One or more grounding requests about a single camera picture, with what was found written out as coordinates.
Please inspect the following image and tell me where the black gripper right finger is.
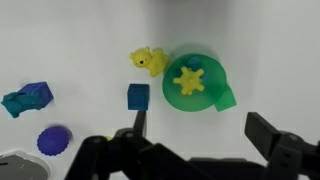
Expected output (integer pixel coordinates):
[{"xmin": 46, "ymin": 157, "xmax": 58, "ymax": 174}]
[{"xmin": 244, "ymin": 111, "xmax": 320, "ymax": 180}]

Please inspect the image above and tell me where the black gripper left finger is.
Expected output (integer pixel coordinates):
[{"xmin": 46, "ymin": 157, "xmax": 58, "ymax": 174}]
[{"xmin": 64, "ymin": 110, "xmax": 208, "ymax": 180}]

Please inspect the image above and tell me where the dark blue block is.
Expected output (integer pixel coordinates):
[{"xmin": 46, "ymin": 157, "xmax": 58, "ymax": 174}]
[{"xmin": 126, "ymin": 83, "xmax": 151, "ymax": 112}]

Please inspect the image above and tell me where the green translucent bowl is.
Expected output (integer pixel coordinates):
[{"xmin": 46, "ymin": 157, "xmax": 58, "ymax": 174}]
[{"xmin": 162, "ymin": 53, "xmax": 231, "ymax": 113}]

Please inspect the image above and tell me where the teal blue toy block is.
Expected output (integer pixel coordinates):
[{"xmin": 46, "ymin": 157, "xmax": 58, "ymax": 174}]
[{"xmin": 0, "ymin": 81, "xmax": 55, "ymax": 119}]

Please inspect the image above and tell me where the purple bumpy ball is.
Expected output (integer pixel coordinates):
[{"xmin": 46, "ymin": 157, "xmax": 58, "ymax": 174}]
[{"xmin": 36, "ymin": 124, "xmax": 73, "ymax": 157}]

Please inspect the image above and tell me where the yellow gear toy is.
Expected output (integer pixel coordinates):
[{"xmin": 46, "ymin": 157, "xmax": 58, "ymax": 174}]
[{"xmin": 172, "ymin": 65, "xmax": 206, "ymax": 96}]

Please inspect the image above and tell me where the yellow bear toy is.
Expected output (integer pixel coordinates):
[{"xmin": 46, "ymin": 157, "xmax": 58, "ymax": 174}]
[{"xmin": 129, "ymin": 47, "xmax": 170, "ymax": 78}]

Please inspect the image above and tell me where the small light blue toy piece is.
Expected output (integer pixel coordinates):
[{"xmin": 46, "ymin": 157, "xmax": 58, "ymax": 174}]
[{"xmin": 187, "ymin": 56, "xmax": 202, "ymax": 70}]

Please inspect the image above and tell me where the grey metal plate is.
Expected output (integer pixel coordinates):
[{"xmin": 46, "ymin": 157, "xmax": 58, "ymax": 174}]
[{"xmin": 0, "ymin": 149, "xmax": 52, "ymax": 180}]

